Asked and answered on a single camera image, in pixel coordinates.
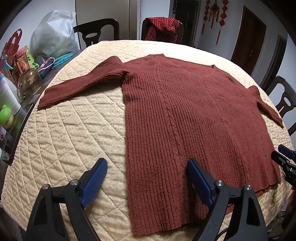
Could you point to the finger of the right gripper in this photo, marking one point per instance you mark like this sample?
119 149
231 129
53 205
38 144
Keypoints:
287 167
291 154

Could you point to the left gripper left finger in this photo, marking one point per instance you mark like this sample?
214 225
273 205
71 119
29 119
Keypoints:
46 222

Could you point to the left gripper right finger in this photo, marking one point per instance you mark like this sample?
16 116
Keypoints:
233 212

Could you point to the rust red knit sweater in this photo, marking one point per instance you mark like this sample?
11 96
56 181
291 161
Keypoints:
174 111

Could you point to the dark wooden chair right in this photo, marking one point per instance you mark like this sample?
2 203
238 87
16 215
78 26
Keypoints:
287 101

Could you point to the dark wooden chair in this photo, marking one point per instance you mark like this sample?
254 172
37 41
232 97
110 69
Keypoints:
91 31
287 101
144 27

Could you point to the green toy bottle cap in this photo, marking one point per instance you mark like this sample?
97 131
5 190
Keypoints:
6 117

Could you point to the dark wooden door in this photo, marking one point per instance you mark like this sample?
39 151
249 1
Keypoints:
249 42

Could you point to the white bottle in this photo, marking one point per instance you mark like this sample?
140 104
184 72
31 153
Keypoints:
8 95

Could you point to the glass jar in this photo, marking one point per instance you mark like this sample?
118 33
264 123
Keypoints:
28 83

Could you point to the green patterned package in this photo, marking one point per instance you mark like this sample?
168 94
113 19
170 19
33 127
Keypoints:
32 62

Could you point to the red Chinese knot decoration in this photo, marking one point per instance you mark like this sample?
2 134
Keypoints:
213 13

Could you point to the teal knitted item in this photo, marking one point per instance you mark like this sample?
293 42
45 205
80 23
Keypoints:
62 59

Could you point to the red gift bag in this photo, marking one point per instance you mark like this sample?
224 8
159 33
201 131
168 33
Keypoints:
12 45

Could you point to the red checkered garment on chair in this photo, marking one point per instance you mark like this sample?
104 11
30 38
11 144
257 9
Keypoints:
163 29

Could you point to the white plastic bag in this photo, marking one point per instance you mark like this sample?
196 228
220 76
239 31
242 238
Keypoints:
54 36

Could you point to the dark wooden chair middle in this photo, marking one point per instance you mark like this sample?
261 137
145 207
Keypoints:
144 27

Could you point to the dark wooden chair left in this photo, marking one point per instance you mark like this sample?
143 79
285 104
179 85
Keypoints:
91 31

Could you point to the grey wardrobe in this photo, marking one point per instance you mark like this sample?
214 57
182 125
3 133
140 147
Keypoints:
125 12

